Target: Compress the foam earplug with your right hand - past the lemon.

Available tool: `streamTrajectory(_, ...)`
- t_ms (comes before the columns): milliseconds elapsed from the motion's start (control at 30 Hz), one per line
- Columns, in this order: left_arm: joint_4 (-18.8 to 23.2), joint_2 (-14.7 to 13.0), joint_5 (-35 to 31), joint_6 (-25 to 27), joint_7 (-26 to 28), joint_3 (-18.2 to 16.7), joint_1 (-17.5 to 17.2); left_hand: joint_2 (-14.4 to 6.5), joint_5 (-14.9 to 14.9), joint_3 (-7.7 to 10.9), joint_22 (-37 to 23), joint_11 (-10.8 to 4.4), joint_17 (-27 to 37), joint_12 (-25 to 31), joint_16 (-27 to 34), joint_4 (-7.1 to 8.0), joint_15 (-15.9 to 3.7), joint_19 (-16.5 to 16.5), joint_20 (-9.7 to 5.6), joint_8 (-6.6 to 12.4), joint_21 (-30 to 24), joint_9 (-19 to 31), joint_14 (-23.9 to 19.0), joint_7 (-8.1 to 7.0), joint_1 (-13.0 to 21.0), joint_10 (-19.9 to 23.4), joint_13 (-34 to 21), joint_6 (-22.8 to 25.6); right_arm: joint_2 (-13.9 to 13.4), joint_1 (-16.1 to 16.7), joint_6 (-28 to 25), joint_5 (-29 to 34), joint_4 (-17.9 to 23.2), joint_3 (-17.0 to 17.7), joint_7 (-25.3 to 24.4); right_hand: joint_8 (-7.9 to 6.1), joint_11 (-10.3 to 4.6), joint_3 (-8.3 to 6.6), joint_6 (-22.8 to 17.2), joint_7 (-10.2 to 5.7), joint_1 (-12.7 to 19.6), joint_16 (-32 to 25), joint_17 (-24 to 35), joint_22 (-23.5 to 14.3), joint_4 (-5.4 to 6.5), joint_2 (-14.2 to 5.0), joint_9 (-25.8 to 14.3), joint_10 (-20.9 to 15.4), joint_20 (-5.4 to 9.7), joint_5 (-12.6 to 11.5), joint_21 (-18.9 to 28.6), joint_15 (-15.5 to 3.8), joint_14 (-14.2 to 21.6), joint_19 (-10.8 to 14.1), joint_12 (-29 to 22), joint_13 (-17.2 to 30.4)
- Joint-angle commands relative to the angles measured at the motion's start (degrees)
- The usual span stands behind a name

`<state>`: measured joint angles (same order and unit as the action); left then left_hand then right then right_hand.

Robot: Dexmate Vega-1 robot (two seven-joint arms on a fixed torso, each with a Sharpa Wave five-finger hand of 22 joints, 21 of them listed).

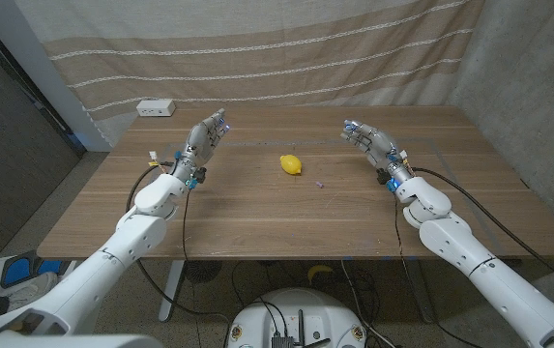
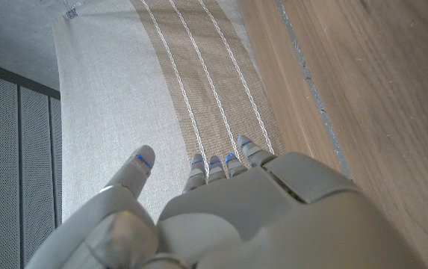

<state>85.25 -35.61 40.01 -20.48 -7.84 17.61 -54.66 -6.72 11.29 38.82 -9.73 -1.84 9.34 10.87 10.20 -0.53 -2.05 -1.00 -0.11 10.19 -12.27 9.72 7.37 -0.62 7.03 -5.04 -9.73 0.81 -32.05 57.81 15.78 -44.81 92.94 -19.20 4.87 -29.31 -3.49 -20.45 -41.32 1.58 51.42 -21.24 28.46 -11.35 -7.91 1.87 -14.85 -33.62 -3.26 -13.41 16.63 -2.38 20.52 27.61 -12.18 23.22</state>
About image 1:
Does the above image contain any yellow lemon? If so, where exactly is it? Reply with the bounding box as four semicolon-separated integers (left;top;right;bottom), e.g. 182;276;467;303
278;154;304;176

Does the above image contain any white and blue shoe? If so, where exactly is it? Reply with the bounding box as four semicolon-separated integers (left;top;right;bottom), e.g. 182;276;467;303
0;248;77;310

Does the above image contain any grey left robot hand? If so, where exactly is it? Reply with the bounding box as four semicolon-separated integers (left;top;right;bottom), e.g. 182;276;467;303
174;107;232;190

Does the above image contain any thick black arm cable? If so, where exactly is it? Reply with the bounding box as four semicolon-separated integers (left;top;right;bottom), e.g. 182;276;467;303
411;166;554;295
125;163;233;324

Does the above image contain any yellow banana-shaped item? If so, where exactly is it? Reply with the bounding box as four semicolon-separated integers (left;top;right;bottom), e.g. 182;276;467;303
306;264;335;285

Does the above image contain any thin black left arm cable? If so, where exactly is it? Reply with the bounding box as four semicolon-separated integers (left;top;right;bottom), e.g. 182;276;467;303
180;188;201;348

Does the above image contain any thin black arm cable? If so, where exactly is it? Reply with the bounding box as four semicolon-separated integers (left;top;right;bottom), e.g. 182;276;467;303
393;191;432;323
180;188;201;348

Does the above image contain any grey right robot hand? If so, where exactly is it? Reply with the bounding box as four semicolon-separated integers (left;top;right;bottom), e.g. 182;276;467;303
339;119;416;192

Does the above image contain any beige striped backdrop cloth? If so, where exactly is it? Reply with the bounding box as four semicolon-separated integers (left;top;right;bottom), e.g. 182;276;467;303
14;0;485;146

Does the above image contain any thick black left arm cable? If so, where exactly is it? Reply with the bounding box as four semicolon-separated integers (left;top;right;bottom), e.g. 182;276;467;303
125;163;233;324

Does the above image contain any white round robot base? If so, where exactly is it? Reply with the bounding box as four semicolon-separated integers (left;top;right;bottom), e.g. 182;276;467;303
226;287;368;348

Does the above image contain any white robot torso edge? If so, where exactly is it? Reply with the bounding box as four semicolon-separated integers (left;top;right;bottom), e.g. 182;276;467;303
0;333;164;348

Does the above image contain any white power strip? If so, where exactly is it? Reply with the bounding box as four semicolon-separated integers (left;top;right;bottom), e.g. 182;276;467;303
135;98;177;118

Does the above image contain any white table leg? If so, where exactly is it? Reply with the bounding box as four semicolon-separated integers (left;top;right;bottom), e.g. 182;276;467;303
158;259;186;323

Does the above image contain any black round fan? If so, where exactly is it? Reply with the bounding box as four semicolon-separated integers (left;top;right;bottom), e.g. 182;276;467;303
183;259;223;285

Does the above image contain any grey table leg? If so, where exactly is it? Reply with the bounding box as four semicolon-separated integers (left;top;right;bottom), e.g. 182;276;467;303
404;258;437;324

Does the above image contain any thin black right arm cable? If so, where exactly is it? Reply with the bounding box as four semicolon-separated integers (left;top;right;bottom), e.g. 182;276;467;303
393;191;432;323

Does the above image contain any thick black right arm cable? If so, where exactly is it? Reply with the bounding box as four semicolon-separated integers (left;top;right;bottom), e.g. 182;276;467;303
411;166;554;295

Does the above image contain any dark perforated wall panel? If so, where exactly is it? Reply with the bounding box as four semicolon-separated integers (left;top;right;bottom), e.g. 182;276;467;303
0;14;87;260

